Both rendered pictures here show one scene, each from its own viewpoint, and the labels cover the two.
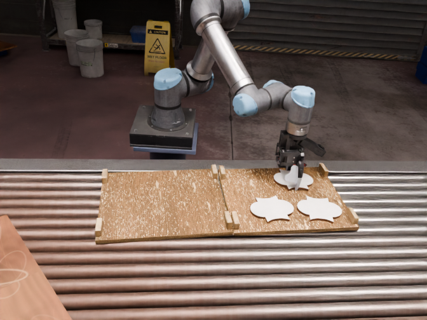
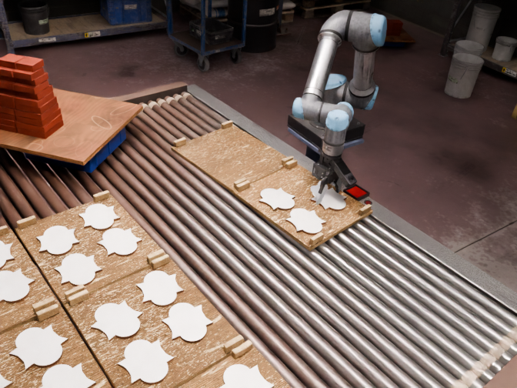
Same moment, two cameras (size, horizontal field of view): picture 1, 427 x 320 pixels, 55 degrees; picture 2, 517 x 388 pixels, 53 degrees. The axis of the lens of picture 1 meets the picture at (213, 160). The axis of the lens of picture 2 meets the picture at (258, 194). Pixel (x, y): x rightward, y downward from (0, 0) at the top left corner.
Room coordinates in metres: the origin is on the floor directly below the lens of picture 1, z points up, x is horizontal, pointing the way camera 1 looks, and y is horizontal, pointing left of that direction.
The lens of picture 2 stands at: (0.09, -1.46, 2.10)
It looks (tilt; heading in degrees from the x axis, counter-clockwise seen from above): 36 degrees down; 55
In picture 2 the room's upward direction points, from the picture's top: 5 degrees clockwise
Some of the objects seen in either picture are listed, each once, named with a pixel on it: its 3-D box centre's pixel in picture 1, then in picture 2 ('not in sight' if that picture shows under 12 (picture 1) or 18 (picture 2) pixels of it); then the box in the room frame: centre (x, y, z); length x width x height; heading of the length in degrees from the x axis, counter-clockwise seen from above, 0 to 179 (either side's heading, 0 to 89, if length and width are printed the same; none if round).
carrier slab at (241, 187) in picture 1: (282, 197); (301, 202); (1.15, -0.25, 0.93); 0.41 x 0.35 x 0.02; 100
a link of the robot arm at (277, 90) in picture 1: (276, 95); (337, 115); (1.30, -0.20, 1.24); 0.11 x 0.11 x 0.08; 39
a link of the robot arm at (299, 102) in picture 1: (300, 104); (336, 127); (1.24, -0.27, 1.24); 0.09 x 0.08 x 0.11; 39
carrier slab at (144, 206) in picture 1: (162, 201); (232, 155); (1.08, 0.16, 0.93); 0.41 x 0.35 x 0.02; 101
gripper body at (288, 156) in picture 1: (291, 146); (328, 165); (1.23, -0.27, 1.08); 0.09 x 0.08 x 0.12; 100
